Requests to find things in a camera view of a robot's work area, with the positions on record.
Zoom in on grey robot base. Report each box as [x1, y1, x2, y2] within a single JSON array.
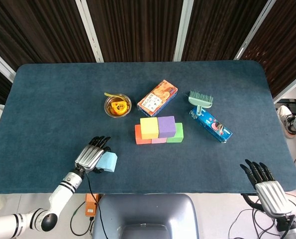
[[92, 194, 199, 239]]

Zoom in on blue cookie box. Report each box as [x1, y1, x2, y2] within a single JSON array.
[[190, 107, 233, 144]]

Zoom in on orange cracker box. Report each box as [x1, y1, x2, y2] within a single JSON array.
[[137, 79, 178, 117]]

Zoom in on green cleaning brush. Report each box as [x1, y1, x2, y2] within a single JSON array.
[[188, 90, 214, 117]]

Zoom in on orange device box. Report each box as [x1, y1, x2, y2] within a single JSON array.
[[85, 193, 100, 217]]

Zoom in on light blue foam block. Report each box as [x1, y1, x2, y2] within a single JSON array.
[[95, 151, 118, 173]]

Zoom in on white sneaker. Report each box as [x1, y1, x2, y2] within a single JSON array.
[[277, 105, 296, 139]]

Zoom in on green foam block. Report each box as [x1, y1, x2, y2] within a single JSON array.
[[166, 122, 185, 143]]

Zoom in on yellow foam block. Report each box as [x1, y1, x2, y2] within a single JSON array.
[[140, 117, 160, 140]]

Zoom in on glass bowl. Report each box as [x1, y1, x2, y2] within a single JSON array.
[[103, 93, 132, 119]]

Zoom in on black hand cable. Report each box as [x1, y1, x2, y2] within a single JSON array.
[[84, 171, 105, 239]]

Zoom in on black floor cables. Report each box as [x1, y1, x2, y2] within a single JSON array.
[[228, 144, 296, 239]]

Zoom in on yellow tape measure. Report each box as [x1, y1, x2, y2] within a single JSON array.
[[104, 92, 129, 117]]

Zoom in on purple foam block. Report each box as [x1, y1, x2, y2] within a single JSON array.
[[157, 116, 177, 139]]

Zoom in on orange foam block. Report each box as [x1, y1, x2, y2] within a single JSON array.
[[134, 124, 152, 145]]

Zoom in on dark blue table cloth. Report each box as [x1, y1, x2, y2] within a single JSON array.
[[0, 60, 296, 194]]

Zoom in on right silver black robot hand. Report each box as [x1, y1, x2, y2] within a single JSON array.
[[239, 159, 293, 219]]

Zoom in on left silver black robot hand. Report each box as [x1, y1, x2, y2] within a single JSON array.
[[74, 135, 112, 174]]

